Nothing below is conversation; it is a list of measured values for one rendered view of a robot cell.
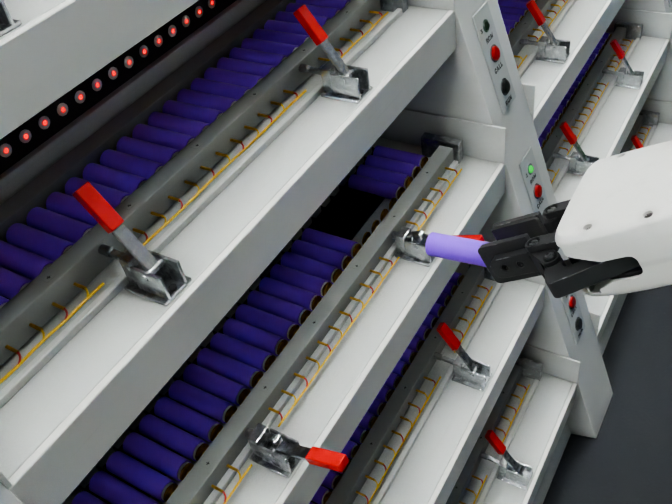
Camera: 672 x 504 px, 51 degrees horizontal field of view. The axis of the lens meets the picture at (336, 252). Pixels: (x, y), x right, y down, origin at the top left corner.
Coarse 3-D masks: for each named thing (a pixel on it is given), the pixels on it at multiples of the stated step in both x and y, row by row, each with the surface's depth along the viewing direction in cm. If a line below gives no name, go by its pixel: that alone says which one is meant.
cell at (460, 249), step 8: (432, 232) 54; (432, 240) 53; (440, 240) 53; (448, 240) 53; (456, 240) 52; (464, 240) 52; (472, 240) 52; (432, 248) 53; (440, 248) 53; (448, 248) 52; (456, 248) 52; (464, 248) 52; (472, 248) 51; (440, 256) 53; (448, 256) 53; (456, 256) 52; (464, 256) 52; (472, 256) 51; (480, 264) 51
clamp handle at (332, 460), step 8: (272, 440) 57; (280, 440) 58; (280, 448) 58; (288, 448) 57; (296, 448) 57; (304, 448) 57; (312, 448) 56; (320, 448) 55; (296, 456) 56; (304, 456) 56; (312, 456) 55; (320, 456) 55; (328, 456) 54; (336, 456) 54; (344, 456) 54; (312, 464) 55; (320, 464) 55; (328, 464) 54; (336, 464) 53; (344, 464) 54
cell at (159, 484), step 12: (120, 456) 60; (108, 468) 60; (120, 468) 59; (132, 468) 59; (144, 468) 59; (132, 480) 58; (144, 480) 58; (156, 480) 57; (168, 480) 58; (156, 492) 57
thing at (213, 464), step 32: (448, 160) 84; (416, 192) 79; (384, 224) 76; (416, 224) 77; (352, 288) 70; (320, 320) 67; (352, 320) 68; (288, 352) 65; (256, 384) 63; (288, 384) 64; (256, 416) 61; (224, 448) 58; (192, 480) 57
